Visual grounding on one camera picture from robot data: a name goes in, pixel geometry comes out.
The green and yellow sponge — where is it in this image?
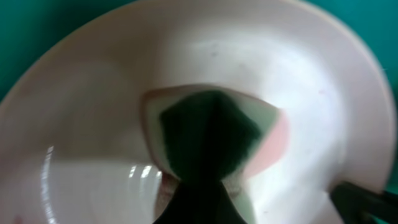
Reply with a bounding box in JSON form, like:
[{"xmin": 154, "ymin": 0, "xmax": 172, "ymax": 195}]
[{"xmin": 140, "ymin": 85, "xmax": 289, "ymax": 184}]

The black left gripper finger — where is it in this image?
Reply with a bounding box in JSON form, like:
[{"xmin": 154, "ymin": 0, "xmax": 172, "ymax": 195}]
[{"xmin": 154, "ymin": 182, "xmax": 246, "ymax": 224}]

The blue plastic tray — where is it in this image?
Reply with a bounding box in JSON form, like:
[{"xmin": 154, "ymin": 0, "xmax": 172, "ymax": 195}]
[{"xmin": 0, "ymin": 0, "xmax": 398, "ymax": 224}]

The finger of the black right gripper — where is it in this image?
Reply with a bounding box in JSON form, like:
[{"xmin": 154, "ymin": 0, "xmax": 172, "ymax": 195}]
[{"xmin": 330, "ymin": 182, "xmax": 397, "ymax": 224}]

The white plate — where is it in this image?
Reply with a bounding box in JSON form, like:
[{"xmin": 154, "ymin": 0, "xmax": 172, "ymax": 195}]
[{"xmin": 0, "ymin": 0, "xmax": 397, "ymax": 224}]

